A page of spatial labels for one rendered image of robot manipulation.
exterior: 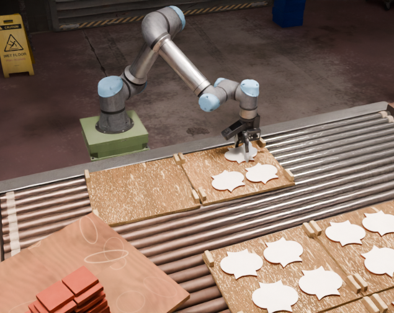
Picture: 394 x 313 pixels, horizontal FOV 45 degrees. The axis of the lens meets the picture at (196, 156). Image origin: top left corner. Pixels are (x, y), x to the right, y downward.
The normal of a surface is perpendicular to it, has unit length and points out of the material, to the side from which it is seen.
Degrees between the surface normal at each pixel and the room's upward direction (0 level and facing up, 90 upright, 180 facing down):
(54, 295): 0
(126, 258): 0
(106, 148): 90
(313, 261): 0
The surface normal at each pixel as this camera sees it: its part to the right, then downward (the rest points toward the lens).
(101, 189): 0.00, -0.82
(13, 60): 0.28, 0.36
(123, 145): 0.35, 0.53
